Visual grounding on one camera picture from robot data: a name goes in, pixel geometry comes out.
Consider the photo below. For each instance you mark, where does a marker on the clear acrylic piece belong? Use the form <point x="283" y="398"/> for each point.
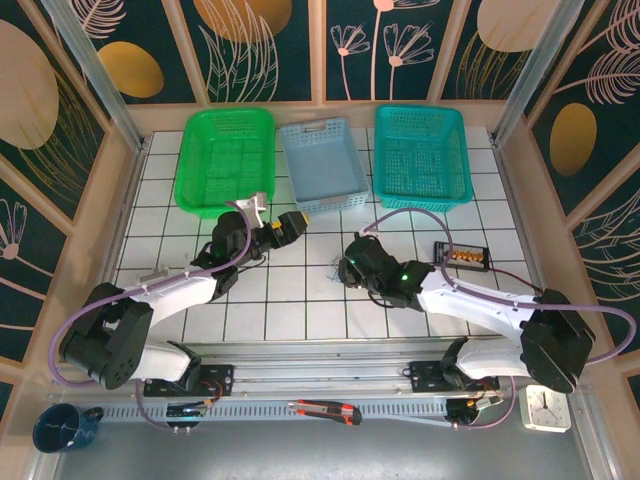
<point x="154" y="275"/>

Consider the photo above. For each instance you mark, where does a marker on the small black circuit board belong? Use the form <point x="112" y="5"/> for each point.
<point x="185" y="411"/>
<point x="465" y="411"/>

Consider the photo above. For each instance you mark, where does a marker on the teal plastic basket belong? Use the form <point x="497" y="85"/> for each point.
<point x="422" y="160"/>

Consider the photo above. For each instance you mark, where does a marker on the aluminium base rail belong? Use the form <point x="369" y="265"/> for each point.
<point x="310" y="372"/>

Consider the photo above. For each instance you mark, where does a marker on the aluminium frame post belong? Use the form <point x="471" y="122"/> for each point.
<point x="537" y="65"/>
<point x="90" y="65"/>

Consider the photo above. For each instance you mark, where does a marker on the white square clock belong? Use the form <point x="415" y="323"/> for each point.
<point x="545" y="409"/>

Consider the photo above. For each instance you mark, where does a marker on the light blue plastic basket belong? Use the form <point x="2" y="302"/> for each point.
<point x="322" y="165"/>

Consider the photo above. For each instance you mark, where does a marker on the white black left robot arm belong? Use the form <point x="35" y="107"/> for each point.
<point x="170" y="300"/>

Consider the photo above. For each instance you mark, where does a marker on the black connector board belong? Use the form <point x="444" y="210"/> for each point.
<point x="462" y="256"/>

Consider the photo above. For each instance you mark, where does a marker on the dark blue enamel mug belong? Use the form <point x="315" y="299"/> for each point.
<point x="57" y="430"/>

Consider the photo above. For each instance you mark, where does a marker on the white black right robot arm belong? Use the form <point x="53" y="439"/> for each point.
<point x="475" y="310"/>

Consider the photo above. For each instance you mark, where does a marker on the orange black utility knife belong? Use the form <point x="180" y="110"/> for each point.
<point x="325" y="411"/>

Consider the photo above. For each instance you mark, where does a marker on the green plastic basket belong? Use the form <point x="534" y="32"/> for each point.
<point x="225" y="160"/>

